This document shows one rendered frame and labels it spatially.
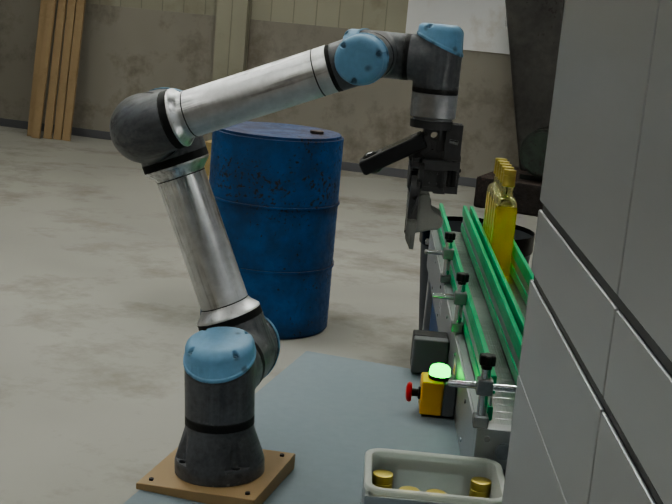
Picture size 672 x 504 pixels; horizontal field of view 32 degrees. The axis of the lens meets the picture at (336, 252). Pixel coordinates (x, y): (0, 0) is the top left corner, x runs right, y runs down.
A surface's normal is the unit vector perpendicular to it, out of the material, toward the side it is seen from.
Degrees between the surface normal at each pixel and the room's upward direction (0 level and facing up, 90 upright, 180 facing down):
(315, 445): 0
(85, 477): 0
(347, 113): 90
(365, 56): 91
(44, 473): 0
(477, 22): 90
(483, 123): 90
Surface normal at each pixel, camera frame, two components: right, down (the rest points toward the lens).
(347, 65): -0.19, 0.21
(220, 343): 0.00, -0.94
